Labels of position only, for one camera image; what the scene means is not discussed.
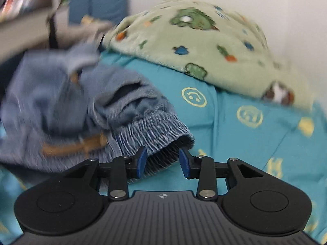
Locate grey cloth on chair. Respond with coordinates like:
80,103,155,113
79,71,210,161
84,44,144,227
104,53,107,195
55,21,114,49

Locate teal smiley bed sheet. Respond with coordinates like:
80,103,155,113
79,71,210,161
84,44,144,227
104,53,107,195
1,54,326,244

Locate blue folded cushion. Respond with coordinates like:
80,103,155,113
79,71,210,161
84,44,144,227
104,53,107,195
68,0,128,25

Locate brown drawstring belt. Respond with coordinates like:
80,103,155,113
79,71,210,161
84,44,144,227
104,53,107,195
41,133,108,158

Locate white desk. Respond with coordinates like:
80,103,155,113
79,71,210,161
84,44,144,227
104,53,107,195
0,8,52,62

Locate green cartoon fleece blanket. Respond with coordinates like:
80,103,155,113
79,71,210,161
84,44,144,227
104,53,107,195
104,0,314,110

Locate blue denim jeans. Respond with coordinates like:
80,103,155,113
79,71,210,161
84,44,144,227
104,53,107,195
1,44,194,174

